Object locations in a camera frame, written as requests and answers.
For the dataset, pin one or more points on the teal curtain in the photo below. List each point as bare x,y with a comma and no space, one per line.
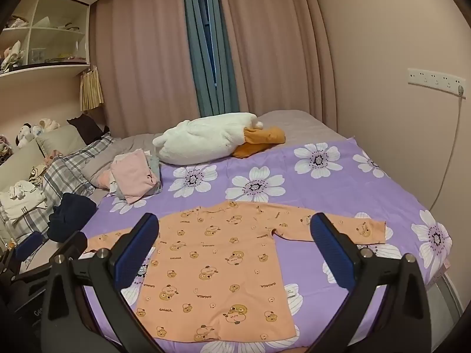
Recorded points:
224,81

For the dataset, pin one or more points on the pale plush toy on shelf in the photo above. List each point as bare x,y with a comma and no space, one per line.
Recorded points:
13,57

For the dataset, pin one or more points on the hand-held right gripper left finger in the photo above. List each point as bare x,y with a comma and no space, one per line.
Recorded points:
138,250

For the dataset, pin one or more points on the cream plush toy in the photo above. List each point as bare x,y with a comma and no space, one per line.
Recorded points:
48,125

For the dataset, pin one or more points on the white wall socket strip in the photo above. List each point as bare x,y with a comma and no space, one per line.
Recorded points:
434,79

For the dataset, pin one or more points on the grey bed sheet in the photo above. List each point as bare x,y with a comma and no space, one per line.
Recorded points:
294,125

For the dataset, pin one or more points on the grey-green folded garment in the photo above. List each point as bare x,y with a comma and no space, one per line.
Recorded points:
156,176

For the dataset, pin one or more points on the navy cloth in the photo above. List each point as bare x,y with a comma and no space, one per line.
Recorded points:
71,217

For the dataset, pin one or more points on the white plug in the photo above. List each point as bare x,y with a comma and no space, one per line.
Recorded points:
460,91

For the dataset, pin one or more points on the black and white plush dog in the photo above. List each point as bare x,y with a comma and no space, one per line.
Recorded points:
25,135

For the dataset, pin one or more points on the pale pink folded garment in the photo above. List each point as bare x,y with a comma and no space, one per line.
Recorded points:
110,171

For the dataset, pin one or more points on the window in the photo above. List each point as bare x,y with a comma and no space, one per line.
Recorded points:
204,29

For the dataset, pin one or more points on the white shelf unit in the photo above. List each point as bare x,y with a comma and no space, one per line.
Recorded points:
55,70

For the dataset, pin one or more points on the purple floral bedsheet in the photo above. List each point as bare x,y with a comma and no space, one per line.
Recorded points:
294,191

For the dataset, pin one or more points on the orange printed shirt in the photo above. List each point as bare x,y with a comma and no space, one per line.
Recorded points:
220,264

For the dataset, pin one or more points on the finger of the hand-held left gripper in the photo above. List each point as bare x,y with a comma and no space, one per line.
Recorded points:
73,242
27,246

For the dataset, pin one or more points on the white printed garment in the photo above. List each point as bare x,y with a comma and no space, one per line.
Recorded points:
22,198

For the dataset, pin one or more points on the yellow striped hanging cloth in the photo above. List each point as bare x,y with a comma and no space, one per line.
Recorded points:
91,88

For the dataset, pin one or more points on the plaid pillow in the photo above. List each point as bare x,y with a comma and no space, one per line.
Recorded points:
73,171

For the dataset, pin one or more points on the pink curtain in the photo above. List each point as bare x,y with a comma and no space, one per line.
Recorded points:
276,51
147,62

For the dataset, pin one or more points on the cream printed cushion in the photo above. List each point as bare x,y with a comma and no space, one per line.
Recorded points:
22,165

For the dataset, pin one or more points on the dark brown pillow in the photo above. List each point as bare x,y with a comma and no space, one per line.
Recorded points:
86,128

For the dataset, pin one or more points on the white plush duck toy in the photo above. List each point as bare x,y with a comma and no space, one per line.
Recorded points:
198,139

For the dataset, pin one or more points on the beige pillow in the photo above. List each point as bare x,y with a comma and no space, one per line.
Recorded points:
62,139

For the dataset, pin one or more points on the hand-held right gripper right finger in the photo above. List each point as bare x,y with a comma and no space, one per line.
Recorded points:
333,254

